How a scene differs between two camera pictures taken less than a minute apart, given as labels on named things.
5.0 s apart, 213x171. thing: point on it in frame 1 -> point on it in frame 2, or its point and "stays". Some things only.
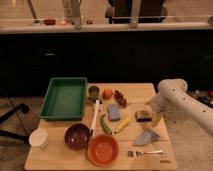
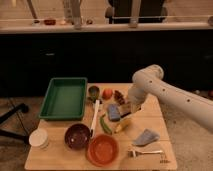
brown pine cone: [119, 97] stays
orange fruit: [107, 93] stays
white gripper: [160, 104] -> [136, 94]
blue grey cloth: [146, 137] stays
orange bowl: [102, 150] stays
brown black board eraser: [143, 116] -> [125, 109]
